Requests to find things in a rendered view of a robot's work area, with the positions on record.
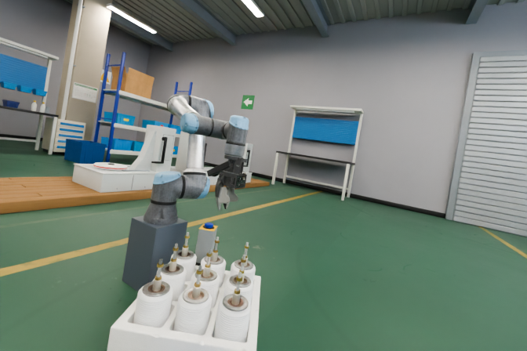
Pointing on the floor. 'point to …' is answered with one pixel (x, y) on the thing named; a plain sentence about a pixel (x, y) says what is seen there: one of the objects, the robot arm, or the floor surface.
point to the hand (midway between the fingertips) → (221, 205)
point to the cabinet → (74, 129)
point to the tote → (84, 151)
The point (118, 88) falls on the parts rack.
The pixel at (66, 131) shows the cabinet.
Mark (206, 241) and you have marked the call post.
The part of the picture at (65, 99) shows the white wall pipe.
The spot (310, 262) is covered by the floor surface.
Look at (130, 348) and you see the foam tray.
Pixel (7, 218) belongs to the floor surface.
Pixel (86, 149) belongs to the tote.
